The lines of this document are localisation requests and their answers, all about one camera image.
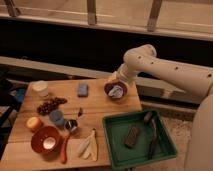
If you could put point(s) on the dark tongs tool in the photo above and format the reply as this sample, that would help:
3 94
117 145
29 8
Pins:
153 143

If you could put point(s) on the black chair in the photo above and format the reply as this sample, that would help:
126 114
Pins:
12 98

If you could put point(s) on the orange bowl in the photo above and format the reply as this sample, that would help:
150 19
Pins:
45 140

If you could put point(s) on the orange fruit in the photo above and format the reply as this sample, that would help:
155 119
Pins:
34 123

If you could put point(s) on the white towel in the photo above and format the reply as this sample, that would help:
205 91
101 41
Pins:
116 92

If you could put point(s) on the blue sponge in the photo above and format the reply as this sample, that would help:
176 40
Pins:
82 90

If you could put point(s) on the white cup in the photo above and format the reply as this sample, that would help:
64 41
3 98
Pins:
41 88

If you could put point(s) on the orange carrot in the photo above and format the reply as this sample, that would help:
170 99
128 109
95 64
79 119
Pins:
63 155

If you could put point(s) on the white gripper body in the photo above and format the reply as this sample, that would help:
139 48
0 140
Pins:
113 78

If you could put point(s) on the metal measuring cup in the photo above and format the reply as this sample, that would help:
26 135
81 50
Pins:
71 125

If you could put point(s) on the bunch of dark grapes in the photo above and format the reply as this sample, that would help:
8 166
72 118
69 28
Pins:
50 105

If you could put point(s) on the small dark leaf piece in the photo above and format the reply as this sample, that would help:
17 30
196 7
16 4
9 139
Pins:
80 112

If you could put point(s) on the green plastic tray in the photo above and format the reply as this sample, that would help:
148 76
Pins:
116 128

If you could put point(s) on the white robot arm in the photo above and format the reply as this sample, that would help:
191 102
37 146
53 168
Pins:
195 84

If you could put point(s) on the small brown block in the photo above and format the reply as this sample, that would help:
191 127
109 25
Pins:
148 117

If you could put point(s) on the brown rectangular block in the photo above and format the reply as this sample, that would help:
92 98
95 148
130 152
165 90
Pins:
132 137

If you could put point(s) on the blue cup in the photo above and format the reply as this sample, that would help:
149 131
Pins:
57 118

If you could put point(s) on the purple bowl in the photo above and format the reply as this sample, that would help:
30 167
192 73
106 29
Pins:
109 86

